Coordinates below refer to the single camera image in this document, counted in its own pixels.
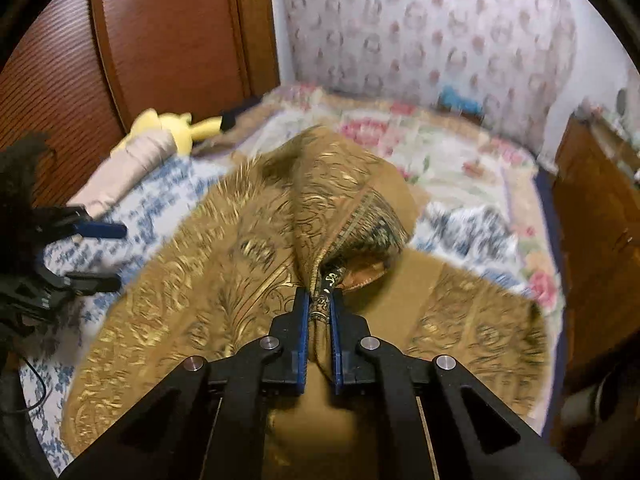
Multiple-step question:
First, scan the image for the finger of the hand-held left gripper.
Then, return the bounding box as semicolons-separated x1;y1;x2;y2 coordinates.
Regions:
67;207;128;240
64;271;122;296

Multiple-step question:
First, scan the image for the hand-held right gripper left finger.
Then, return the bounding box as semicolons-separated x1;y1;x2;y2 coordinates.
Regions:
60;287;311;480

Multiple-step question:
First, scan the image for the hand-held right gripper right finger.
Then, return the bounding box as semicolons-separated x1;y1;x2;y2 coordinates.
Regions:
330;285;581;480

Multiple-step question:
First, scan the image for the brown patterned shirt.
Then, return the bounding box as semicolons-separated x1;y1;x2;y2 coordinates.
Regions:
60;125;551;480

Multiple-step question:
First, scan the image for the beige pillow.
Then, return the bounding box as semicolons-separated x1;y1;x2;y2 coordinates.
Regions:
67;130;177;221

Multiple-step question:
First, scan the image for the blue and white patterned sheet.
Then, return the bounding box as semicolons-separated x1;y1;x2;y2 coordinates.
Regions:
20;155;521;451

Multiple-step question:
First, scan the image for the yellow plush toy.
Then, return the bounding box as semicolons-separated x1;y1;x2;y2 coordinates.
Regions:
110;109;223;157

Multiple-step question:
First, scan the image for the wooden headboard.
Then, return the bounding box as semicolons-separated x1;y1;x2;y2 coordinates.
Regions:
0;0;281;211

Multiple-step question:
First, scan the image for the floral quilt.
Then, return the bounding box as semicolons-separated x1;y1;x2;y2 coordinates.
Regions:
235;85;566;321

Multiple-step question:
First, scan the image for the blue plastic bag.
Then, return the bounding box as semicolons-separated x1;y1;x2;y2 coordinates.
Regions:
439;85;482;112

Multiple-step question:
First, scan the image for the wooden cabinet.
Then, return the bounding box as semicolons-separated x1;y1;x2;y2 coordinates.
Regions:
550;115;640;386

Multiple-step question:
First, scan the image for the black cable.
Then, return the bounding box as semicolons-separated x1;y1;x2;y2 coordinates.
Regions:
0;350;48;413

